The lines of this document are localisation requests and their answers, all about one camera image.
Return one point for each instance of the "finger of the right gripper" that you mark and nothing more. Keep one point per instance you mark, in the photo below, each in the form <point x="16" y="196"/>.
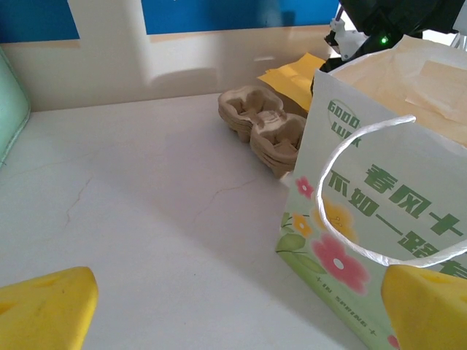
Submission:
<point x="330" y="63"/>

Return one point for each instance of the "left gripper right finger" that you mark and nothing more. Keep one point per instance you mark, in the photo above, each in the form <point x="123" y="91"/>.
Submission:
<point x="427" y="310"/>

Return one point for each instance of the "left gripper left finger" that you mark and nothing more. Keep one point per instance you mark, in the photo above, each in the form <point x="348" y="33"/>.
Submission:
<point x="44" y="310"/>

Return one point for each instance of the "white printed paper bag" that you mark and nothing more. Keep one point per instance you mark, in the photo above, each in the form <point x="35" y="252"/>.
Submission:
<point x="365" y="164"/>

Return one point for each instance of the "stack of yellow napkins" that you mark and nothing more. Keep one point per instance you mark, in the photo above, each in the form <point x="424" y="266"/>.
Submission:
<point x="292" y="80"/>

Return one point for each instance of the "stack of pulp cup carriers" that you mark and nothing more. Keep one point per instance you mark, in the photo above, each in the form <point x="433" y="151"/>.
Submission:
<point x="262" y="124"/>

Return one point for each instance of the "mint green carry case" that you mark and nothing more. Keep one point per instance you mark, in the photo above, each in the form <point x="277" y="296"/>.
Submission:
<point x="12" y="109"/>

